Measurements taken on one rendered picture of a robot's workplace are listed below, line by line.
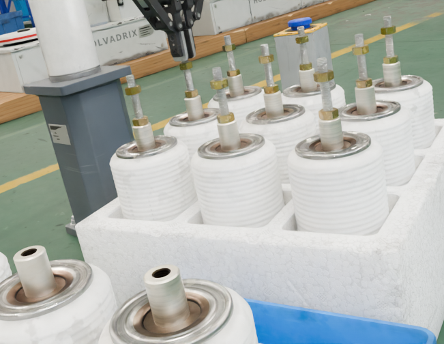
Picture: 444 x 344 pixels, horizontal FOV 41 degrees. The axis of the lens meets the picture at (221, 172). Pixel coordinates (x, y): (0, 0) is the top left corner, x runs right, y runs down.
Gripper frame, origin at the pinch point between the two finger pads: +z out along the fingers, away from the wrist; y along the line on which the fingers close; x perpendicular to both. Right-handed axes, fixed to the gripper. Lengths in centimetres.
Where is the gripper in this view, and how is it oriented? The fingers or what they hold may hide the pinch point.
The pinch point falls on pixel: (182, 44)
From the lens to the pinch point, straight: 80.3
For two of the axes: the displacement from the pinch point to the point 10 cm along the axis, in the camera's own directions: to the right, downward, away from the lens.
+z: 1.8, 9.3, 3.3
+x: -8.1, -0.5, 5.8
